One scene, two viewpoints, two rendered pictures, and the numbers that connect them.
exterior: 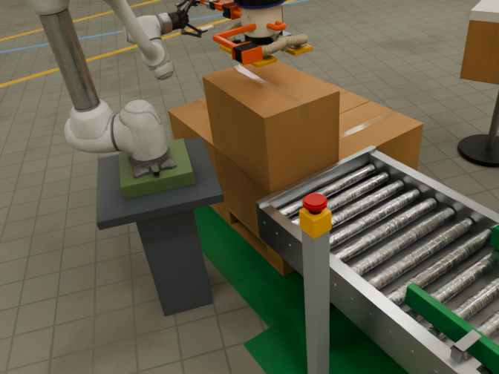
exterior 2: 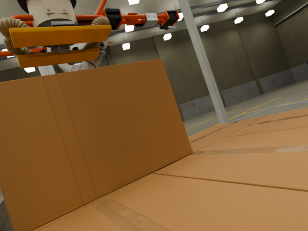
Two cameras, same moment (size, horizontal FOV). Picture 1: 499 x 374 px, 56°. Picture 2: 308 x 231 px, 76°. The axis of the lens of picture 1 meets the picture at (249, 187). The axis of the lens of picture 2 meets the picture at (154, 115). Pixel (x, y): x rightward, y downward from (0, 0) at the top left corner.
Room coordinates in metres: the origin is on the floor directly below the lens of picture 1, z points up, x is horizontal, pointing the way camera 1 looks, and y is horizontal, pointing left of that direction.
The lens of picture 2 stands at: (2.33, -0.97, 0.71)
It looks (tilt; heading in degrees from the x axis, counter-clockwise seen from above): 2 degrees up; 87
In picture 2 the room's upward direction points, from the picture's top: 18 degrees counter-clockwise
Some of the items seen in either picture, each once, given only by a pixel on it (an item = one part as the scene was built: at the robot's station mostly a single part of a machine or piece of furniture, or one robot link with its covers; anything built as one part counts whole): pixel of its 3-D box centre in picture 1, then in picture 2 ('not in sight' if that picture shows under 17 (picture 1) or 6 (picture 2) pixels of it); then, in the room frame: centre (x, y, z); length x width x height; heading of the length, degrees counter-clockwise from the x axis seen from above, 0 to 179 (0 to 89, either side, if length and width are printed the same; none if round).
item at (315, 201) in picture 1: (315, 205); not in sight; (1.04, -0.18, 1.02); 0.07 x 0.07 x 0.04
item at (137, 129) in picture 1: (140, 128); not in sight; (1.72, 0.41, 0.98); 0.18 x 0.16 x 0.22; 82
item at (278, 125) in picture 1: (269, 119); (93, 133); (2.11, -0.14, 0.74); 0.60 x 0.40 x 0.40; 26
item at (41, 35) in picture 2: (281, 38); (64, 31); (2.14, -0.23, 1.13); 0.34 x 0.10 x 0.05; 27
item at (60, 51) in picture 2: not in sight; (63, 45); (2.10, -0.14, 1.13); 0.04 x 0.04 x 0.05; 27
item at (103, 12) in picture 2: (234, 10); (111, 19); (2.32, -0.03, 1.24); 0.10 x 0.08 x 0.06; 117
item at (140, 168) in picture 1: (151, 159); not in sight; (1.70, 0.39, 0.84); 0.22 x 0.18 x 0.06; 16
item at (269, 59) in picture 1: (246, 49); (61, 54); (2.06, -0.06, 1.13); 0.34 x 0.10 x 0.05; 27
